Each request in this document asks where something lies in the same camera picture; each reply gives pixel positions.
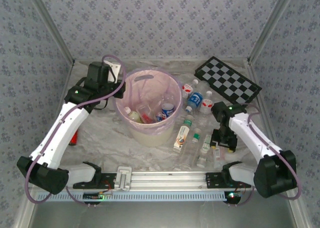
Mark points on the green white label bottle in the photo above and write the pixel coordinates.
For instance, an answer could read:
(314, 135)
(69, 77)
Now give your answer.
(207, 142)

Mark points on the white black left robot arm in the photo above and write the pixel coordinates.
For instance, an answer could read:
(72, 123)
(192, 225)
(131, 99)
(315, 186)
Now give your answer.
(57, 137)

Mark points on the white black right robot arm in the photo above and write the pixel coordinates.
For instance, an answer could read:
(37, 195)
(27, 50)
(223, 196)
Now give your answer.
(250, 135)

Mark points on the pink-lined waste bin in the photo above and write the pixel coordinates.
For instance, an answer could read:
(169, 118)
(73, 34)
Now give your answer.
(150, 87)

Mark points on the cream plastic waste bin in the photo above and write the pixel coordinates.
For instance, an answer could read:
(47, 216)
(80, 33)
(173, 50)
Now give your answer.
(152, 137)

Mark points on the large clear green cap bottle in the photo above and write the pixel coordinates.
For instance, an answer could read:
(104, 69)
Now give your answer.
(190, 152)

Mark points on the white orange print bottle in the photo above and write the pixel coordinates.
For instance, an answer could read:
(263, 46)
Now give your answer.
(181, 139)

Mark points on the right circuit board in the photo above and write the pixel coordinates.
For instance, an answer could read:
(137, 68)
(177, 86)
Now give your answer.
(232, 196)

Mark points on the circuit board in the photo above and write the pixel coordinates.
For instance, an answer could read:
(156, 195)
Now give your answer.
(232, 196)
(93, 196)

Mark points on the blue label plastic bottle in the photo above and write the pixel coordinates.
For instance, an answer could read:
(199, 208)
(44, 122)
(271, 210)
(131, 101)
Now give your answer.
(195, 99)

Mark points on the milky white bottle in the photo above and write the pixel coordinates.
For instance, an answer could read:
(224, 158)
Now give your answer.
(133, 115)

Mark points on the blue white label bottle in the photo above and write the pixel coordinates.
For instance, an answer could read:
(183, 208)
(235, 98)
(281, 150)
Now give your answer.
(168, 109)

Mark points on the black grey chessboard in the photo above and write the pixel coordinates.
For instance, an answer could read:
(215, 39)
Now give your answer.
(225, 77)

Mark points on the red label clear bottle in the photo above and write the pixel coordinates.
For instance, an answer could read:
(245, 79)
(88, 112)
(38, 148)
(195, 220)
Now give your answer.
(146, 117)

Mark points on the left circuit board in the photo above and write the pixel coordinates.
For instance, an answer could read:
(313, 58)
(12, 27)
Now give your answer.
(93, 196)

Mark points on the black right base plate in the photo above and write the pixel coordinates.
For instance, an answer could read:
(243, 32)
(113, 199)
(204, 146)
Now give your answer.
(215, 180)

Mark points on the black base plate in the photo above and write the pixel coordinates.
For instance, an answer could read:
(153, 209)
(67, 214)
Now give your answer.
(107, 180)
(215, 180)

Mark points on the aluminium mounting rail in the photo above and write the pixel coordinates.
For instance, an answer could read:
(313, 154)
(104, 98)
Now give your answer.
(162, 180)

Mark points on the aluminium frame post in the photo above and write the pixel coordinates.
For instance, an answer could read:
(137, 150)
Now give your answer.
(271, 25)
(51, 25)

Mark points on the white rail bracket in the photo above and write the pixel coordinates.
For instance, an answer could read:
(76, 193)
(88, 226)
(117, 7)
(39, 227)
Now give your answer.
(123, 179)

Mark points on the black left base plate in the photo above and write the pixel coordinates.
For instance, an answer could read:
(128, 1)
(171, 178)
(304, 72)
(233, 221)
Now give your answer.
(107, 180)

